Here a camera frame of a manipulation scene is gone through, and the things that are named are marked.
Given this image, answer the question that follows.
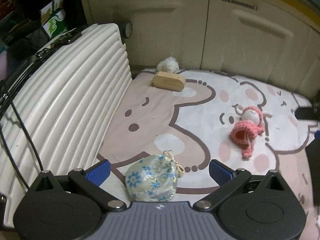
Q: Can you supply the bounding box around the oval wooden block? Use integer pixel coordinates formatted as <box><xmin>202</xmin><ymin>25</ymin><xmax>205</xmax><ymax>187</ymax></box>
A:
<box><xmin>152</xmin><ymin>71</ymin><xmax>187</xmax><ymax>92</ymax></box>

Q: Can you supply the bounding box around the metal cabinet handle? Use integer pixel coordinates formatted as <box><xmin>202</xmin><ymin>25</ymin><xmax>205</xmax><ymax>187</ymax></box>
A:
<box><xmin>220</xmin><ymin>0</ymin><xmax>258</xmax><ymax>11</ymax></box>

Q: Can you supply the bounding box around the cream ribbed suitcase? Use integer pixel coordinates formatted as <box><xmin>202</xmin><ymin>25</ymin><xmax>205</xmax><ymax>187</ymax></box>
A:
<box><xmin>0</xmin><ymin>21</ymin><xmax>133</xmax><ymax>228</ymax></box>

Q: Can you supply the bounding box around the pink crochet doll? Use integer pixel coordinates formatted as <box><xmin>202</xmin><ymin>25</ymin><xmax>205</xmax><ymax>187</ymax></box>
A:
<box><xmin>229</xmin><ymin>106</ymin><xmax>273</xmax><ymax>160</ymax></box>

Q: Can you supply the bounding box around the white yarn ball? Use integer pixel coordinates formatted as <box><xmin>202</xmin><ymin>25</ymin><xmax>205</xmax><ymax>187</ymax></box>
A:
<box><xmin>156</xmin><ymin>57</ymin><xmax>180</xmax><ymax>73</ymax></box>

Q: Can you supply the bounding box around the bear printed blanket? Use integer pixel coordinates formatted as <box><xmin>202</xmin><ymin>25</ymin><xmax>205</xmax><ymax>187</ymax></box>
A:
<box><xmin>96</xmin><ymin>69</ymin><xmax>320</xmax><ymax>215</ymax></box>

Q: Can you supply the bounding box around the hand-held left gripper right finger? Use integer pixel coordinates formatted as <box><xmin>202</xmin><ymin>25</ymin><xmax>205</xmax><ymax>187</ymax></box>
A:
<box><xmin>194</xmin><ymin>159</ymin><xmax>293</xmax><ymax>212</ymax></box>

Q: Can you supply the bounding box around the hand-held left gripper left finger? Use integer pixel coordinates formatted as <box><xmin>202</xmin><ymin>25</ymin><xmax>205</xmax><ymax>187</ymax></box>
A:
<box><xmin>27</xmin><ymin>159</ymin><xmax>127</xmax><ymax>212</ymax></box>

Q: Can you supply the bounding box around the floral fabric pouch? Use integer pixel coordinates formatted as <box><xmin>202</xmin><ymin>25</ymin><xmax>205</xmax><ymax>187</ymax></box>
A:
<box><xmin>124</xmin><ymin>150</ymin><xmax>185</xmax><ymax>202</ymax></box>

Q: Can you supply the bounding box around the black cable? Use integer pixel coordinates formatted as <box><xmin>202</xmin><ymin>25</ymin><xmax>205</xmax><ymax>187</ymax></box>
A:
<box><xmin>0</xmin><ymin>96</ymin><xmax>43</xmax><ymax>173</ymax></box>

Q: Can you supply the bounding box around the cream cabinet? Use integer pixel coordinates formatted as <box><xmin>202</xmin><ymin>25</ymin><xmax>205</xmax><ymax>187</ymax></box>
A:
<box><xmin>80</xmin><ymin>0</ymin><xmax>320</xmax><ymax>100</ymax></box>

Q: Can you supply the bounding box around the black cardboard box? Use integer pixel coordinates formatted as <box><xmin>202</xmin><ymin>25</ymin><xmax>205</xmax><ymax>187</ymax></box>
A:
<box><xmin>304</xmin><ymin>139</ymin><xmax>320</xmax><ymax>207</ymax></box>

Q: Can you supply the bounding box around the green and white box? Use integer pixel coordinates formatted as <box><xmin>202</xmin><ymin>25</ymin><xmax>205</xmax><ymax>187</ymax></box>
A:
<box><xmin>40</xmin><ymin>0</ymin><xmax>69</xmax><ymax>37</ymax></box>

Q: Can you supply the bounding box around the dark flat box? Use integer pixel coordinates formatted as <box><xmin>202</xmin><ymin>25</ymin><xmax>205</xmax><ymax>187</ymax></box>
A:
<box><xmin>1</xmin><ymin>17</ymin><xmax>42</xmax><ymax>47</ymax></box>

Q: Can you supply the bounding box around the purple cloth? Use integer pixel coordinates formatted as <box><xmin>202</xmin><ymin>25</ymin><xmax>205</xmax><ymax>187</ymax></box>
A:
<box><xmin>0</xmin><ymin>52</ymin><xmax>8</xmax><ymax>80</ymax></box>

